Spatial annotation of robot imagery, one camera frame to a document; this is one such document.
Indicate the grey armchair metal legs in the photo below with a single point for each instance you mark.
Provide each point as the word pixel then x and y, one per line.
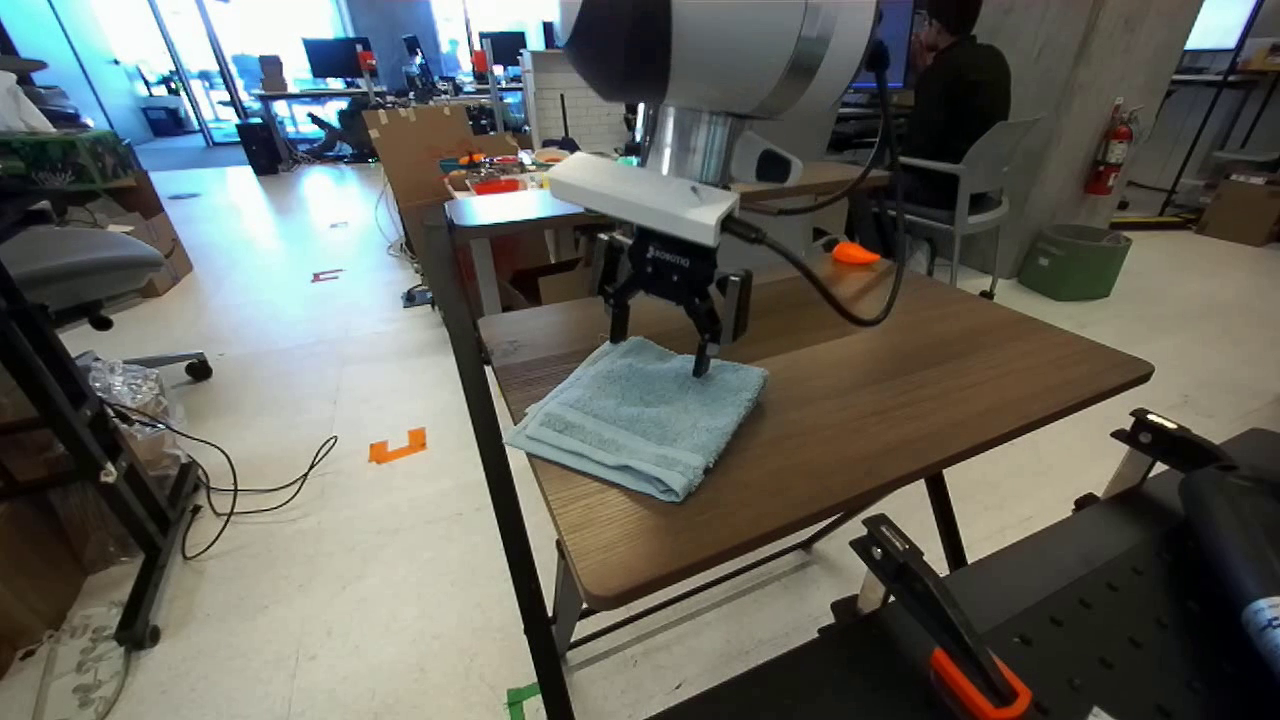
pixel 994 164

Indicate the black grey handheld tool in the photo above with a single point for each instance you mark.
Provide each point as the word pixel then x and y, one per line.
pixel 1240 533

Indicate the small orange toy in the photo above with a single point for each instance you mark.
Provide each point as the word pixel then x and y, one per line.
pixel 857 252

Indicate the cardboard box under desk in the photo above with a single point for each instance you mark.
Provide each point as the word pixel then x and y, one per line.
pixel 566 283

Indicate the black perforated breadboard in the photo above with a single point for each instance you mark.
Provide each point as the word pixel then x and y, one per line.
pixel 1105 625

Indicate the black metal table frame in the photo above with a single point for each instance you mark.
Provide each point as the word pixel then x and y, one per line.
pixel 514 533

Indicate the whiteboard on black stand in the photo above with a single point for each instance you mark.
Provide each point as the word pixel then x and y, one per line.
pixel 1221 23

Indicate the dark computer monitor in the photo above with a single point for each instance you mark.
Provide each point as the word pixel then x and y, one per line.
pixel 330 57
pixel 500 45

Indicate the black metal floor stand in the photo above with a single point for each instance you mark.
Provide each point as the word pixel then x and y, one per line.
pixel 93 433

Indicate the green plastic bin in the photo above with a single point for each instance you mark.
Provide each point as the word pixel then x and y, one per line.
pixel 1073 264

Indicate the seated person in black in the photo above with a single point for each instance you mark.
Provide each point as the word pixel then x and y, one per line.
pixel 963 92

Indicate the brown cardboard panel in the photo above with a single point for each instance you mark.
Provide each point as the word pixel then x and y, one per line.
pixel 420 155

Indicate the pile of colourful toys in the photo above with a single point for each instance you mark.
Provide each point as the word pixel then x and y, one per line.
pixel 487 181

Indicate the red fire extinguisher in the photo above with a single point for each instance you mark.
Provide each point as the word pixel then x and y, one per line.
pixel 1111 159

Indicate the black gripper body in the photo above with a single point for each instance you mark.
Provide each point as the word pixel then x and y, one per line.
pixel 674 264

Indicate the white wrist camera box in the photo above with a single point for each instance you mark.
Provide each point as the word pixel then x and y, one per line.
pixel 641 197

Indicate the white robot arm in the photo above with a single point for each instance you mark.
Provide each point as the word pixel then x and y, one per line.
pixel 723 54

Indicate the brown cardboard box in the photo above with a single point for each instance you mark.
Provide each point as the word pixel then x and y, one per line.
pixel 1240 215

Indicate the grey cushioned office chair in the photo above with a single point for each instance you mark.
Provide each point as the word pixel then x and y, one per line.
pixel 65 264

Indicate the white board panel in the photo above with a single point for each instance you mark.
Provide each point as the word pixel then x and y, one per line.
pixel 545 102

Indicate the light blue towel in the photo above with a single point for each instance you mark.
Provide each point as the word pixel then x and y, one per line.
pixel 641 423

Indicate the wooden desk white legs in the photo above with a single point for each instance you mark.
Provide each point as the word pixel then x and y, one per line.
pixel 514 209

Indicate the clear plastic bag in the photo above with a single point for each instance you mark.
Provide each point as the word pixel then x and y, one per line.
pixel 122 387

